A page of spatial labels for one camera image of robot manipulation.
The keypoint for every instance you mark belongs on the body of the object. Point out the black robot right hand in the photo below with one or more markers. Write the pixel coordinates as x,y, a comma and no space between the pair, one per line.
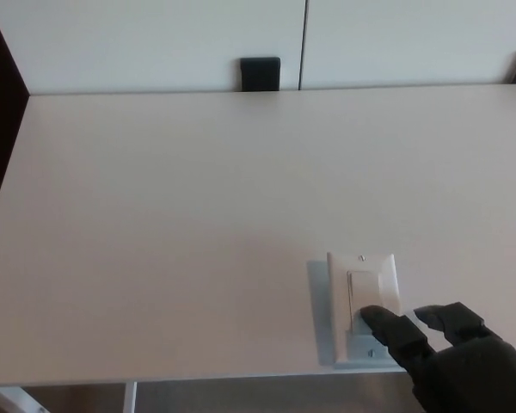
468,370

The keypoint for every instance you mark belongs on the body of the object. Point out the white light switch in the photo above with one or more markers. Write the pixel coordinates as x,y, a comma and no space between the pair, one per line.
370,284

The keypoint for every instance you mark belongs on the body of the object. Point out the white partition panel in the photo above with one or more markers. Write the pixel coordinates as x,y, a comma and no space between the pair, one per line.
133,43
413,38

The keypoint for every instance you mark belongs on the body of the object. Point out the dark brown cabinet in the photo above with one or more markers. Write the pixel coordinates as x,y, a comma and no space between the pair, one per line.
2,99

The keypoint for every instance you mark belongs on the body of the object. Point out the white table leg frame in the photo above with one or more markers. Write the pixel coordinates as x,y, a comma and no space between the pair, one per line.
8,400

